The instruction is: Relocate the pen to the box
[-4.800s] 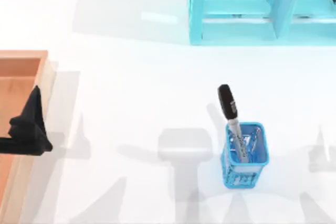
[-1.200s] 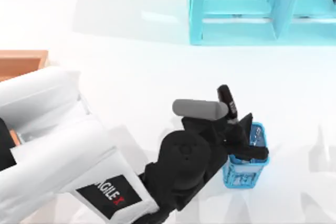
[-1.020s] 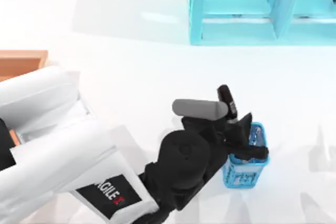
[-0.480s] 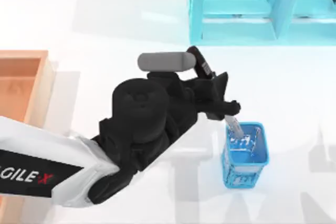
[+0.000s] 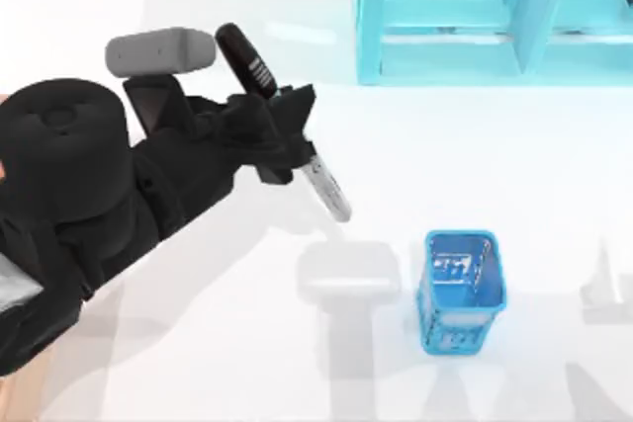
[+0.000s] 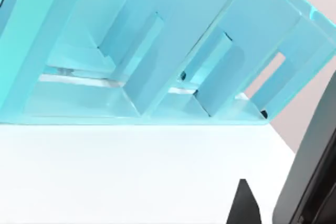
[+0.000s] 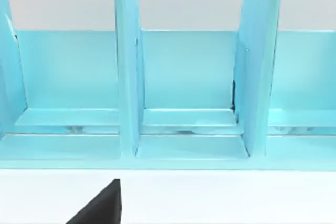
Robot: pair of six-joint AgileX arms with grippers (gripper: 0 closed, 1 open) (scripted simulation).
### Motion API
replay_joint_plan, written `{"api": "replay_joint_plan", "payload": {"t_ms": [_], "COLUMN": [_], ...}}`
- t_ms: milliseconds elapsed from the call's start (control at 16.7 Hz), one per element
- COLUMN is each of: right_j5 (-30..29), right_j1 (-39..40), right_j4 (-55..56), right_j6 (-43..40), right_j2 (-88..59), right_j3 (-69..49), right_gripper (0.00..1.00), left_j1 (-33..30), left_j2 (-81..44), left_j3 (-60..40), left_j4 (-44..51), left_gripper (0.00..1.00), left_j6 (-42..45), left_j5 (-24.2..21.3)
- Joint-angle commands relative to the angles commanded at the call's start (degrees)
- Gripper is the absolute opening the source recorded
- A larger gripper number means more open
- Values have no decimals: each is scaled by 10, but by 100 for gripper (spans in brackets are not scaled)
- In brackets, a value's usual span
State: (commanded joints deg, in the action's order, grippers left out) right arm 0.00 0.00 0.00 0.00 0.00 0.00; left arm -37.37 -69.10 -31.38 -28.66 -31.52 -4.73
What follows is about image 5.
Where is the black and silver marker pen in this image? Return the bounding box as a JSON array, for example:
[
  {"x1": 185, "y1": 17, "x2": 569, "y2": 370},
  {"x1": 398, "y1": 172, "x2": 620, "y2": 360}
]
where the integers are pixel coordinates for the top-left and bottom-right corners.
[{"x1": 215, "y1": 22, "x2": 353, "y2": 223}]

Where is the light blue rack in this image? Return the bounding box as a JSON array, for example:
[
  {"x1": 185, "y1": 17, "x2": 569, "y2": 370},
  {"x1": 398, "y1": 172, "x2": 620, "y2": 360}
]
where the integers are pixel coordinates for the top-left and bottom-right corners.
[{"x1": 354, "y1": 0, "x2": 633, "y2": 88}]

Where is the blue plastic basket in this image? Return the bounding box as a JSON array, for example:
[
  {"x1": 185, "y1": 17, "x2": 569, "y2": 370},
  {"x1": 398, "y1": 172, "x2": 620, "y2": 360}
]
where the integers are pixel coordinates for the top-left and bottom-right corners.
[{"x1": 415, "y1": 229, "x2": 510, "y2": 357}]

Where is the pale grey rounded box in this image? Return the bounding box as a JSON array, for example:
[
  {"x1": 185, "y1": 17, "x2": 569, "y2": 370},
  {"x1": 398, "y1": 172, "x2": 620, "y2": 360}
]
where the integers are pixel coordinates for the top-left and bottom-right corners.
[{"x1": 104, "y1": 28, "x2": 219, "y2": 80}]

